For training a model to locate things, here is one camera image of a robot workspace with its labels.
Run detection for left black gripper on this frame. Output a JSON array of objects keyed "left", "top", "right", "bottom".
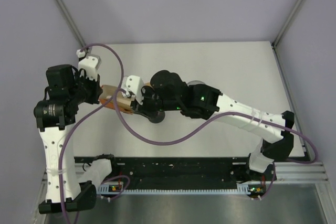
[{"left": 68, "top": 70, "right": 102, "bottom": 104}]

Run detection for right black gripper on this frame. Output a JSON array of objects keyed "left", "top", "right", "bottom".
[{"left": 131, "top": 87, "right": 182, "bottom": 120}]

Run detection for glass carafe with red rim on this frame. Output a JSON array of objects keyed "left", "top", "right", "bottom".
[{"left": 149, "top": 111, "right": 165, "bottom": 124}]

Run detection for grey smoked plastic dripper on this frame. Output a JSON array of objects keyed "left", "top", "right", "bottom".
[{"left": 187, "top": 80, "right": 205, "bottom": 86}]

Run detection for orange coffee filter box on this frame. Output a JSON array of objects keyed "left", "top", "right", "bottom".
[{"left": 99, "top": 99, "right": 134, "bottom": 114}]

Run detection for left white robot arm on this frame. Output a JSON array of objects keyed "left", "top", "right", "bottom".
[{"left": 34, "top": 65, "right": 119, "bottom": 214}]

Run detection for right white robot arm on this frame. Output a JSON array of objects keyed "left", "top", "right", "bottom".
[{"left": 124, "top": 70, "right": 294, "bottom": 180}]

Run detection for brown paper coffee filters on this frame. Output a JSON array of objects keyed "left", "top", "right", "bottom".
[{"left": 101, "top": 84, "right": 132, "bottom": 109}]

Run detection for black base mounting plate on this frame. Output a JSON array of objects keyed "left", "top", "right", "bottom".
[{"left": 75, "top": 155, "right": 276, "bottom": 190}]

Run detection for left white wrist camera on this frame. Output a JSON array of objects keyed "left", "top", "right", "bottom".
[{"left": 76, "top": 49, "right": 102, "bottom": 81}]

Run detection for grey slotted cable duct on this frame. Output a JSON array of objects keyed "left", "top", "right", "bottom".
[{"left": 97, "top": 182, "right": 266, "bottom": 197}]

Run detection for aluminium frame rail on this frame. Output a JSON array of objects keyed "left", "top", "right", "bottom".
[{"left": 41, "top": 162, "right": 329, "bottom": 183}]

